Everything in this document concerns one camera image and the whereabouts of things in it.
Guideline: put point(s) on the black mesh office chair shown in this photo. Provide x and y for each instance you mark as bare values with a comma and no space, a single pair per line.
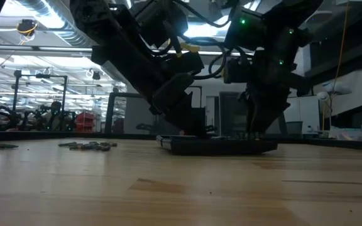
231,113
109,113

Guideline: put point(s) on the grey waste bin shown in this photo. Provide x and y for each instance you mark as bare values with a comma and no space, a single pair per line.
294,127

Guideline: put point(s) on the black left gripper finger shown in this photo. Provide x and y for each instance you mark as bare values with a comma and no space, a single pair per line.
181,120
199,120

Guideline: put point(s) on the person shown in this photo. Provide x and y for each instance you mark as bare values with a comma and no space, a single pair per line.
55,114

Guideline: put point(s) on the black ceiling device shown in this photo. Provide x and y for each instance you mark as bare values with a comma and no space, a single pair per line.
26,26

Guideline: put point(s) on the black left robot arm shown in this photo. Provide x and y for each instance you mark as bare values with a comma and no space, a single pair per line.
105,19

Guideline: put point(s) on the black gantry frame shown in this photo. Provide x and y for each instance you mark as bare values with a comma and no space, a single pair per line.
39,76

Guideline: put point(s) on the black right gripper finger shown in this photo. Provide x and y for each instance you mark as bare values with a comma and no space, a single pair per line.
264,111

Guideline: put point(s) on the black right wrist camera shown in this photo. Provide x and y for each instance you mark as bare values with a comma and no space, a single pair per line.
236,70

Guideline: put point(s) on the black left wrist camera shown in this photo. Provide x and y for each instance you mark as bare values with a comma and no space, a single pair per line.
182,62

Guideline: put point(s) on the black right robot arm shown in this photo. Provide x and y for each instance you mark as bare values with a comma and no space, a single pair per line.
278,19

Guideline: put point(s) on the green-banded screwdriver bit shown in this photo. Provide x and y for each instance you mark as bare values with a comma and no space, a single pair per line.
7,146

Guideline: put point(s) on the red storage rack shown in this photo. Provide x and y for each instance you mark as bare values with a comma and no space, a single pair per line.
85,121

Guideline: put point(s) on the ceiling light rail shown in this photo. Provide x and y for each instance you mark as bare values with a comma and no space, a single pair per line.
42,48

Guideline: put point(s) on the black background robot arm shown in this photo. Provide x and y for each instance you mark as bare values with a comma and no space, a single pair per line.
2,117

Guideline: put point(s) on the white lamp on stand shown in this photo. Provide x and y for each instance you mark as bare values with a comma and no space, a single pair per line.
335,88

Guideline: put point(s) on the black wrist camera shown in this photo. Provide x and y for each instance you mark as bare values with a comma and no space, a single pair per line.
182,62
236,70

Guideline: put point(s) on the silver ceiling air duct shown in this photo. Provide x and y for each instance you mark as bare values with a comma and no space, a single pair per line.
58,25

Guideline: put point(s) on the blue-banded screwdriver bit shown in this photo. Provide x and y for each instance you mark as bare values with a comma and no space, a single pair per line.
105,147

